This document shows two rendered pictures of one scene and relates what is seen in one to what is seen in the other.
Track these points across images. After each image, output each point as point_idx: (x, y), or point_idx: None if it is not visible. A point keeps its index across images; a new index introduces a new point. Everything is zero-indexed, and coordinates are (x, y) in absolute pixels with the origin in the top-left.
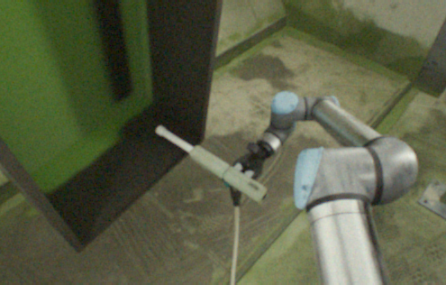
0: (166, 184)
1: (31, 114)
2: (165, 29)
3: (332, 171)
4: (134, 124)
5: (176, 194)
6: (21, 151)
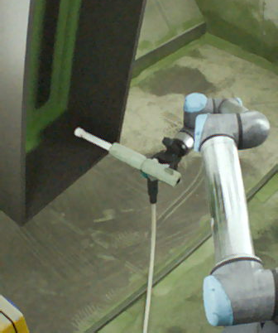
0: (72, 205)
1: None
2: (91, 41)
3: (213, 123)
4: (51, 129)
5: (84, 214)
6: None
